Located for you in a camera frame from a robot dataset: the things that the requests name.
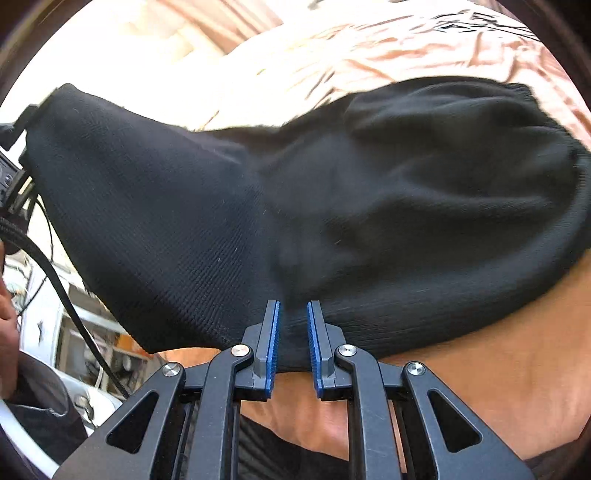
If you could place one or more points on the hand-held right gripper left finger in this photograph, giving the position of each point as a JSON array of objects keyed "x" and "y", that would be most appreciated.
[{"x": 273, "y": 341}]

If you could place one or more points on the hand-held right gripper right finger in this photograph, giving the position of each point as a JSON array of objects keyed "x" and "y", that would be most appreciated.
[{"x": 314, "y": 346}]

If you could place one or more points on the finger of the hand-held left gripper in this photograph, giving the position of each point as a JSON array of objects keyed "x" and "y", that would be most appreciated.
[{"x": 27, "y": 121}]

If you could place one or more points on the black pants with white print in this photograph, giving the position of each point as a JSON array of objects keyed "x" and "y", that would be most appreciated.
[{"x": 323, "y": 207}]

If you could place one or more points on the person's left forearm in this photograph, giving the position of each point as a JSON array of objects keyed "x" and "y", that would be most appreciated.
[{"x": 41, "y": 424}]

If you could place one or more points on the person's left hand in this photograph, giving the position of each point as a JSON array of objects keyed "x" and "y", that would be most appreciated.
[{"x": 7, "y": 323}]

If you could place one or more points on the orange blanket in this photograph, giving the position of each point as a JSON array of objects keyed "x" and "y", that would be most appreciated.
[{"x": 485, "y": 369}]

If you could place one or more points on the white duvet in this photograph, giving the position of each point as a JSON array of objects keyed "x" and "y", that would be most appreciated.
[{"x": 207, "y": 83}]

